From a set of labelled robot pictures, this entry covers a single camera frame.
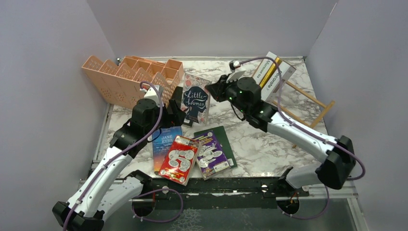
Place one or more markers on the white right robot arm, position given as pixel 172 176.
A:
pixel 333 154

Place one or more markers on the dark green thin book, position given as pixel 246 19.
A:
pixel 221 136

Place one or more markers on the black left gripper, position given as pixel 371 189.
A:
pixel 174 119

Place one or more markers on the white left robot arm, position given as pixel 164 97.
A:
pixel 93 203

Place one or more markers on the purple comic paperback book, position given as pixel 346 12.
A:
pixel 211 159

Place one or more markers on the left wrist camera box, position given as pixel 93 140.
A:
pixel 151 94

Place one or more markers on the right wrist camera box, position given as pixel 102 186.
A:
pixel 237 71

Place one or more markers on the brown Decorate Furniture book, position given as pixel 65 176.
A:
pixel 280 77

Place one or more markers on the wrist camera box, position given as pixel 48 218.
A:
pixel 151 94
pixel 237 71

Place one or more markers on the white Afternoon Tea book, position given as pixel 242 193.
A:
pixel 263 67

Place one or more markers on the red comic paperback book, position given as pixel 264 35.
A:
pixel 180 160

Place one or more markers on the black hardcover book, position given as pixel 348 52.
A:
pixel 177 96

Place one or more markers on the peach plastic file organizer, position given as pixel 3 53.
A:
pixel 120 84

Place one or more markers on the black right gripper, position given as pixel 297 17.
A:
pixel 217 89

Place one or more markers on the wooden book rack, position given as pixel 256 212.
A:
pixel 298 98

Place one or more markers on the blue Jane Eyre book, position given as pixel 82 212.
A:
pixel 161 142

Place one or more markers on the Little Women book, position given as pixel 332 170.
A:
pixel 195 99

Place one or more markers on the yellow Little Prince book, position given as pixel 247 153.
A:
pixel 270 72

